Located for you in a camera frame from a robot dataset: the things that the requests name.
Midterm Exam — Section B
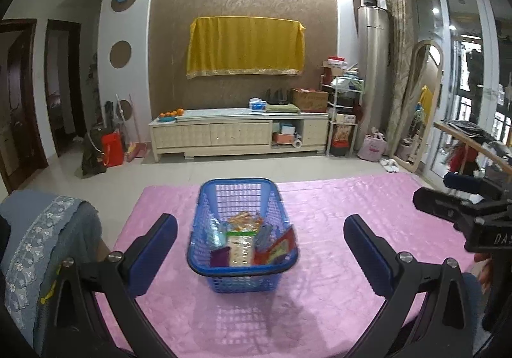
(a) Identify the large red yellow snack packet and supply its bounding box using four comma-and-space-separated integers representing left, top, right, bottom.
266, 226, 294, 264

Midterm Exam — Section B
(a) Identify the green-edged clear cracker packet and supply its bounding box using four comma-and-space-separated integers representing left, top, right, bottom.
226, 232, 257, 264

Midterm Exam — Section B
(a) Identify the cardboard box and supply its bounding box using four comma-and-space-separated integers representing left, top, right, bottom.
291, 88, 329, 114

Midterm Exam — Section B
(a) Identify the person's right hand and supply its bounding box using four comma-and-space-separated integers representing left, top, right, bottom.
473, 253, 493, 292

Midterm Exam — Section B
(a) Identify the cream tv cabinet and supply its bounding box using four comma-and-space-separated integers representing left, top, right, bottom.
148, 107, 331, 162

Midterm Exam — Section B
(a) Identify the red garment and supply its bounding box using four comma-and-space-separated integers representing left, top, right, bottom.
448, 144, 478, 170

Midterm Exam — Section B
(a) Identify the yellow cloth cover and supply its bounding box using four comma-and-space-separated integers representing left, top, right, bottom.
186, 16, 307, 80

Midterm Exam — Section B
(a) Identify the printed carton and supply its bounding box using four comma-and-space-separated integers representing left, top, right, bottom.
334, 124, 356, 144

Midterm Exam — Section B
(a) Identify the black router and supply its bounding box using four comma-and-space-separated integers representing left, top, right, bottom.
266, 89, 291, 106

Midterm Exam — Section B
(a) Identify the red bag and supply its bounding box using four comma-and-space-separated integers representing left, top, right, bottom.
100, 130, 124, 167

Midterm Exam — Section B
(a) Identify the pink quilted mat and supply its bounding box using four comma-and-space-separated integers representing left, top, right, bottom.
94, 174, 492, 358

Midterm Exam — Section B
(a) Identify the grey lace chair cover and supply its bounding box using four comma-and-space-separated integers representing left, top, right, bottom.
0, 191, 102, 354

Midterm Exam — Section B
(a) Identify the pink handled broom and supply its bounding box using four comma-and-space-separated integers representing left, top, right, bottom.
126, 93, 148, 162

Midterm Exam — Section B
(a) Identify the dark wooden door frame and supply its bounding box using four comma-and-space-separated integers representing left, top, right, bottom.
0, 20, 49, 194
44, 20, 86, 159

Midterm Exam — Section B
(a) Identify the plate of oranges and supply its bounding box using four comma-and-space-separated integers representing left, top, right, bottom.
158, 108, 185, 122

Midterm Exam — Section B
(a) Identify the blue plastic basket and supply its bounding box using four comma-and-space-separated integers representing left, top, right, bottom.
187, 178, 300, 294

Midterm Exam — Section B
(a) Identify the patterned curtain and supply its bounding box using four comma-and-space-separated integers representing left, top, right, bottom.
380, 0, 414, 146

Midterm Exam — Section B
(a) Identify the pink tote bag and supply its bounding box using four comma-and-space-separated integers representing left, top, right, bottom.
357, 133, 388, 162

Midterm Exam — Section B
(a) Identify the black bag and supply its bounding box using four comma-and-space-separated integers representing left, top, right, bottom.
81, 124, 108, 178

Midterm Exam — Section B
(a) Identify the white metal rack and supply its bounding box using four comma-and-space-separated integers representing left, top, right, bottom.
319, 62, 365, 156

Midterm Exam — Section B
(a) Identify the light blue snack packet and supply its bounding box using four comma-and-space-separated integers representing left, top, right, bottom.
206, 220, 227, 252

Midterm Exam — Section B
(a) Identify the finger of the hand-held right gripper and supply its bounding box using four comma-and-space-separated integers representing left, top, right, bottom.
413, 187, 481, 231
443, 172, 505, 200

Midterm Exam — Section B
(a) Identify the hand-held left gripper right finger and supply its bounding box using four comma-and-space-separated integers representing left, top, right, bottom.
343, 215, 475, 358

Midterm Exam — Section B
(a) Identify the clear bag of orange snacks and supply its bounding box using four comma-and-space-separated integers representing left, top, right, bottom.
228, 212, 262, 232

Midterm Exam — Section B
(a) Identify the arched standing mirror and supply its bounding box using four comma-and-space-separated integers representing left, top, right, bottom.
394, 42, 444, 172

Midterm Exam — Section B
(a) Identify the purple snack packet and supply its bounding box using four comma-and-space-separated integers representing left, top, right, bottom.
210, 247, 232, 267

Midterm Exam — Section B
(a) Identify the person's jeans leg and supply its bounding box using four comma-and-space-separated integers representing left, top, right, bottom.
460, 274, 484, 358

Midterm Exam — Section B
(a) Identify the glass sliding door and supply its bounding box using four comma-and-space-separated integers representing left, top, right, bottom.
408, 0, 512, 183

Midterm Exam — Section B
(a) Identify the wooden drying rack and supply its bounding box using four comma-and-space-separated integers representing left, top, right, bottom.
434, 120, 512, 183

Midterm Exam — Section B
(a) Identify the blue beige snack packet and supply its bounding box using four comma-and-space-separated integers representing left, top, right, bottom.
254, 224, 273, 252

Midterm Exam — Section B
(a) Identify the silver tower air conditioner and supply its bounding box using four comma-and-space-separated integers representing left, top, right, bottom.
357, 6, 390, 142

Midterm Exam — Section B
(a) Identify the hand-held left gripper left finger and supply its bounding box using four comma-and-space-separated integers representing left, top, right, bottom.
40, 213, 179, 358

